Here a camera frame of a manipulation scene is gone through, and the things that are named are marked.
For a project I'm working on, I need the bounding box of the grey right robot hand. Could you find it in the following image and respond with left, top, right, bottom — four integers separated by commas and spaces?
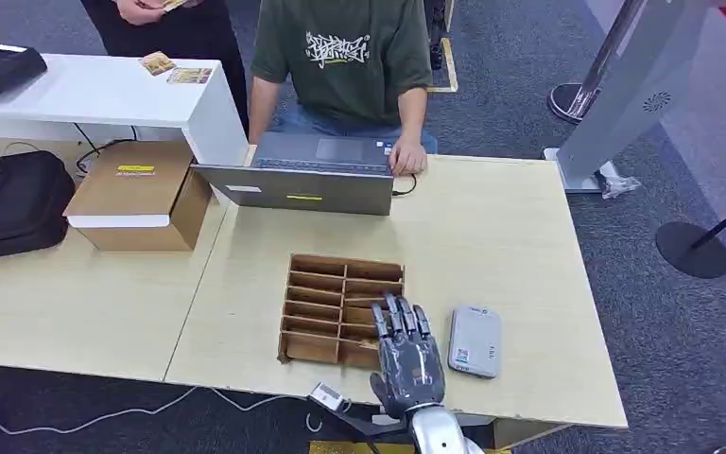
369, 292, 447, 420

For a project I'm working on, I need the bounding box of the grey card reader device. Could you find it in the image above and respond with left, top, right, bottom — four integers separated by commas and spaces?
447, 305, 503, 380

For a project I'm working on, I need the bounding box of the wooden card box with slots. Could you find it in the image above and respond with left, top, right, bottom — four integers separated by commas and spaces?
277, 253, 406, 371

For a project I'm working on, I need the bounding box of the seated person's left hand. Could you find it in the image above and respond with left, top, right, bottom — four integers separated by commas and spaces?
388, 136, 429, 177

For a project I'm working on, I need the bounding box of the grey laptop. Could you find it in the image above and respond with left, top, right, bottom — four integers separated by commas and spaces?
190, 132, 396, 218

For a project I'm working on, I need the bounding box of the crumpled clear plastic wrap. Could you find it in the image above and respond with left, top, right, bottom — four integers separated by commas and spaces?
599, 174, 644, 201

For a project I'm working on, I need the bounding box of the seated person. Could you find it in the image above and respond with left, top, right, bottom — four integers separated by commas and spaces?
247, 0, 440, 177

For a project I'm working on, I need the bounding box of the brown cardboard box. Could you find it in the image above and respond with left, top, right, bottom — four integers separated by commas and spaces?
62, 140, 215, 253

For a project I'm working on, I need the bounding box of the grey kiosk stand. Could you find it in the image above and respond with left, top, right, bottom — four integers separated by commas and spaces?
543, 0, 717, 195

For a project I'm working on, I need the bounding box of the long printed card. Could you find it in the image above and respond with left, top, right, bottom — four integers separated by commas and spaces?
165, 66, 214, 86

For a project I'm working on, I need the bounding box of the small printed card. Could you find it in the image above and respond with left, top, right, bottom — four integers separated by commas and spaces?
139, 51, 179, 78

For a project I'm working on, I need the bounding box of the standing person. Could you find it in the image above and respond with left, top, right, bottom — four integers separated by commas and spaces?
79, 0, 251, 136

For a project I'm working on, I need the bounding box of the white desk riser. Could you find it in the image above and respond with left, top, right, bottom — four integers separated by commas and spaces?
0, 53, 251, 168

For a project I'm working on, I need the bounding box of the black bag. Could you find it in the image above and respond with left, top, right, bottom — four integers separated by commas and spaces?
0, 149, 77, 265

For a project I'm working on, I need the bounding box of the standing person's hand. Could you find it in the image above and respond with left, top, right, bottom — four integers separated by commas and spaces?
114, 0, 167, 26

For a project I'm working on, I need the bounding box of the black device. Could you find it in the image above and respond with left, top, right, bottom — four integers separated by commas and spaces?
0, 41, 49, 97

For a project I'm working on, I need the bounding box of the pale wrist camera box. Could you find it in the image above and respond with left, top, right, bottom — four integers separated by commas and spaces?
308, 382, 346, 414

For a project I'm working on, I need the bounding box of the black laptop cable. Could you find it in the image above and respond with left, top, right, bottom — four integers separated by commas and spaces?
391, 173, 419, 198

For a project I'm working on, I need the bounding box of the black stanchion post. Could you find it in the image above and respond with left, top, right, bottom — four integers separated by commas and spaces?
654, 187, 726, 281

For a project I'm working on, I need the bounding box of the thin white cable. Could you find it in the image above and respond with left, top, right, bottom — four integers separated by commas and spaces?
0, 384, 327, 437

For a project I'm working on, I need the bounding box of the chrome stanchion post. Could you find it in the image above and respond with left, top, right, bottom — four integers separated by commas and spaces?
546, 0, 648, 126

